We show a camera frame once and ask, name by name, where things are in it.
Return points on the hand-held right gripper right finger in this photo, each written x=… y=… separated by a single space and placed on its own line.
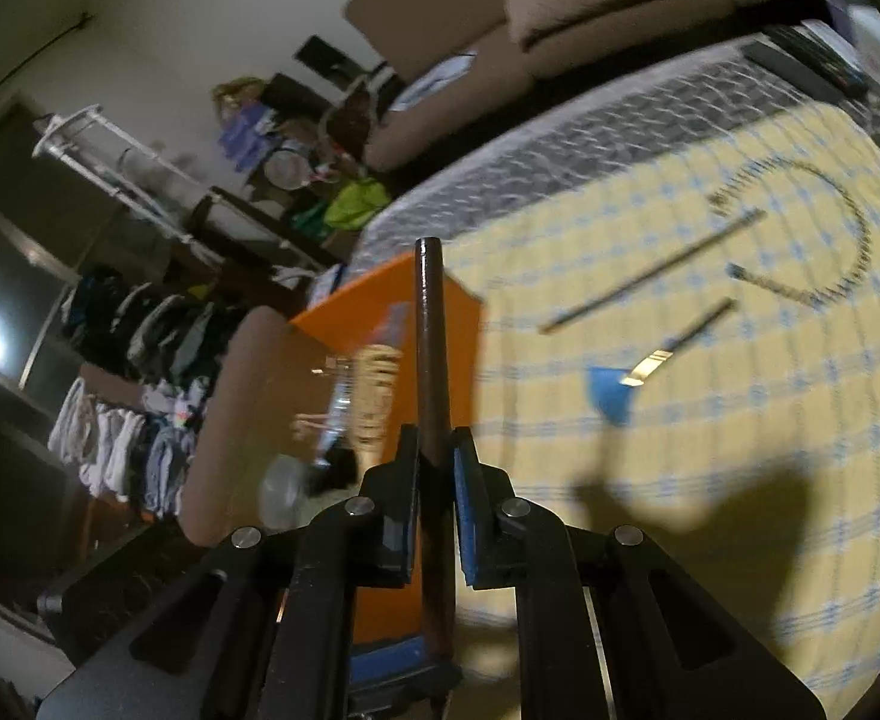
x=470 y=517

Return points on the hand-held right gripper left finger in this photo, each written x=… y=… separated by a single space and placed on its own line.
x=398 y=525

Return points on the orange cardboard box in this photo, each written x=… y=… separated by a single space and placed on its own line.
x=387 y=615

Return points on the clear plastic bottle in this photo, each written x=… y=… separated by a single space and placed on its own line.
x=335 y=420

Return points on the paint brush with blue tip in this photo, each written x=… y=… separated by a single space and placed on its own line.
x=612 y=390

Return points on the blue and white box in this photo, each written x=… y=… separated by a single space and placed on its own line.
x=332 y=285

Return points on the pile of white clothes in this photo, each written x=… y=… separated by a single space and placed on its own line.
x=117 y=442

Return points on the long brown stick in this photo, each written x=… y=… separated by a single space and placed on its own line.
x=650 y=274

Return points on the pile of dark clothes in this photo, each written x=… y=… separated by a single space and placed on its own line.
x=155 y=322

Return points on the bright green bag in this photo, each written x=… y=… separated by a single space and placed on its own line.
x=357 y=202

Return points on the yellow plaid tablecloth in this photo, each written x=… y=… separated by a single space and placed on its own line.
x=784 y=360

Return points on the grey mosaic patterned cloth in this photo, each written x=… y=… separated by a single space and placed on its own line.
x=530 y=157

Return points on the round printed tin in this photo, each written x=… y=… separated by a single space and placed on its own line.
x=287 y=169

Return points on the stack of blue boxes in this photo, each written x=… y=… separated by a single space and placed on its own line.
x=245 y=131

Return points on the white clothes rack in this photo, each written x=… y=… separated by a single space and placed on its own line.
x=147 y=165

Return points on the white papers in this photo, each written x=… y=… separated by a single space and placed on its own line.
x=436 y=79

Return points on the brown sofa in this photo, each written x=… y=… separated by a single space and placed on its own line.
x=485 y=67

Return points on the tan cushion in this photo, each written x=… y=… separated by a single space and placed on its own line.
x=620 y=7

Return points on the black remote control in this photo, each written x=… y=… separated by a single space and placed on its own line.
x=829 y=64
x=784 y=69

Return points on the black curtain rod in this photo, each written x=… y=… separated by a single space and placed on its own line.
x=27 y=64

